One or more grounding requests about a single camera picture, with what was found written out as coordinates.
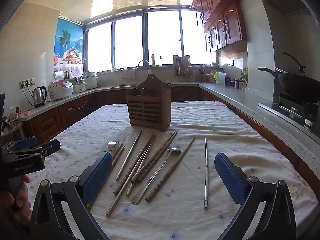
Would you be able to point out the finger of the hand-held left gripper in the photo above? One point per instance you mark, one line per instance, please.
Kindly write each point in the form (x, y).
(25, 142)
(50, 147)

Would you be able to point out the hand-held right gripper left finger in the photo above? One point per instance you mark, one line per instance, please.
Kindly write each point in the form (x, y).
(100, 172)

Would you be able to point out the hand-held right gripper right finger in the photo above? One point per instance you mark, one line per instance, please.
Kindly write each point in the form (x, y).
(230, 177)

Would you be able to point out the wooden chopstick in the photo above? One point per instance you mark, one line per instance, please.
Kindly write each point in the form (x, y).
(149, 160)
(169, 170)
(120, 156)
(160, 152)
(118, 150)
(125, 177)

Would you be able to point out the metal spoon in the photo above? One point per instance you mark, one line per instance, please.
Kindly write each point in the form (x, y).
(174, 150)

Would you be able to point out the wooden utensil holder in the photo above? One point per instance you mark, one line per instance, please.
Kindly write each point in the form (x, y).
(147, 110)

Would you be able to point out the person's left hand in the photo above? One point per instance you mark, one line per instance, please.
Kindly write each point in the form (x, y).
(17, 205)

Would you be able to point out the orange fruit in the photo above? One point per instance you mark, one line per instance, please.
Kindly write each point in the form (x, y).
(27, 113)

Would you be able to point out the wooden lower cabinets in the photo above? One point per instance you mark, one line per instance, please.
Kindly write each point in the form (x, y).
(72, 110)

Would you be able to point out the wooden cabinets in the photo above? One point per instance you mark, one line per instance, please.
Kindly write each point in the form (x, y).
(225, 25)
(72, 110)

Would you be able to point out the steel electric kettle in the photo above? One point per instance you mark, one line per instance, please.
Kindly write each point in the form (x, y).
(38, 96)

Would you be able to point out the white pink rice cooker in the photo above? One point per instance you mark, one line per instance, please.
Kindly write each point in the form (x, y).
(60, 90)

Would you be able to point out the white floral tablecloth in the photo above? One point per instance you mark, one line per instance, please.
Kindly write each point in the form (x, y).
(200, 120)

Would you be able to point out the small white electric pot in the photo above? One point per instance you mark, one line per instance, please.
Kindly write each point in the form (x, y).
(80, 86)

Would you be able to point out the grey kitchen countertop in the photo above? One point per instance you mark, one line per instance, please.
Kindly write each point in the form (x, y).
(240, 100)

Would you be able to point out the gas stove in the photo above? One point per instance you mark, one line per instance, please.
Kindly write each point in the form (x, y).
(292, 110)

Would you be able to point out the row of spice jars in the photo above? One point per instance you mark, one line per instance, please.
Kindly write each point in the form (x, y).
(240, 85)

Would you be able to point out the green lid pitcher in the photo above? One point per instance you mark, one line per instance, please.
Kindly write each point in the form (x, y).
(220, 78)

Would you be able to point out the pink bowl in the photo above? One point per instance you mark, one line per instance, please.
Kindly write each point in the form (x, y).
(210, 78)

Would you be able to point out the pink dish cloth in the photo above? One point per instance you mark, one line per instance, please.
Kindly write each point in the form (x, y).
(128, 73)

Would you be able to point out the cooking oil bottle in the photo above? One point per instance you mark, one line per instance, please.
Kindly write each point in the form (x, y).
(244, 74)

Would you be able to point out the green bowl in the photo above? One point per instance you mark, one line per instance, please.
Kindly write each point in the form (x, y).
(166, 81)

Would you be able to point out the black wok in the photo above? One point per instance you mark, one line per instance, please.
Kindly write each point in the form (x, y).
(297, 85)

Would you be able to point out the kitchen faucet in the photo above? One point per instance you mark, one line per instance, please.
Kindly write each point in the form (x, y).
(143, 62)

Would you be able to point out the metal dish rack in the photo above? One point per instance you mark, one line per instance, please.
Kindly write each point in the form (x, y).
(183, 67)

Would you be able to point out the yellow dish soap bottle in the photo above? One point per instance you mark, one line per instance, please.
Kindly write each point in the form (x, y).
(153, 61)

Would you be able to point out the kitchen window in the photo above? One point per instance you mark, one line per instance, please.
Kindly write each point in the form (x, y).
(130, 42)

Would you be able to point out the wooden upper cabinets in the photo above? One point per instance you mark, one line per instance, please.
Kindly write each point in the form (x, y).
(225, 25)

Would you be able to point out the wall power outlet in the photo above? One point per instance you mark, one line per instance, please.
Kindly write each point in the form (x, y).
(27, 83)

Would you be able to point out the tropical wall poster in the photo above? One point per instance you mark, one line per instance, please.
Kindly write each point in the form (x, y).
(67, 42)

